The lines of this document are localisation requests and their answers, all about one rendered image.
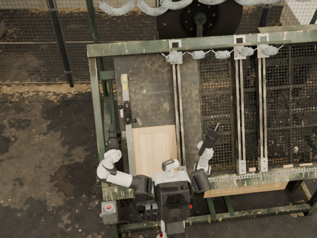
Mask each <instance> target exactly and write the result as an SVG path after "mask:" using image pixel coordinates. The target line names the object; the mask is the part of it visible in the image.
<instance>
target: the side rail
mask: <svg viewBox="0 0 317 238"><path fill-rule="evenodd" d="M88 61H89V70H90V79H91V88H92V101H93V110H94V119H95V128H96V137H97V147H98V156H99V163H100V162H101V161H102V160H104V159H105V158H104V154H105V153H106V144H105V134H104V125H103V115H102V106H101V96H100V83H99V74H98V64H97V58H88ZM101 187H102V188H106V187H109V184H106V183H103V182H102V183H101Z"/></svg>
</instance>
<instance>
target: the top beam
mask: <svg viewBox="0 0 317 238"><path fill-rule="evenodd" d="M258 34H269V41H280V40H292V42H287V43H275V45H281V44H295V43H314V42H317V29H316V30H301V31H287V32H272V33H258ZM258 34H237V35H223V36H209V37H194V38H180V39H165V40H151V41H136V42H116V43H101V44H87V45H86V53H87V57H88V58H93V57H111V56H125V55H138V54H152V53H165V52H169V51H158V49H163V48H169V40H181V44H182V47H191V46H205V45H219V44H233V43H234V36H239V35H245V40H246V43H253V42H257V35H258ZM260 42H266V36H260ZM226 48H233V46H232V47H218V48H204V49H190V50H184V51H199V50H212V49H226Z"/></svg>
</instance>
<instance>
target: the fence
mask: <svg viewBox="0 0 317 238"><path fill-rule="evenodd" d="M122 75H126V81H123V77H122ZM121 80H122V91H123V101H129V91H128V80H127V74H121ZM123 84H127V90H124V88H123ZM125 127H126V138H127V148H128V159H129V169H130V175H132V176H136V172H135V161H134V150H133V135H132V124H129V125H125Z"/></svg>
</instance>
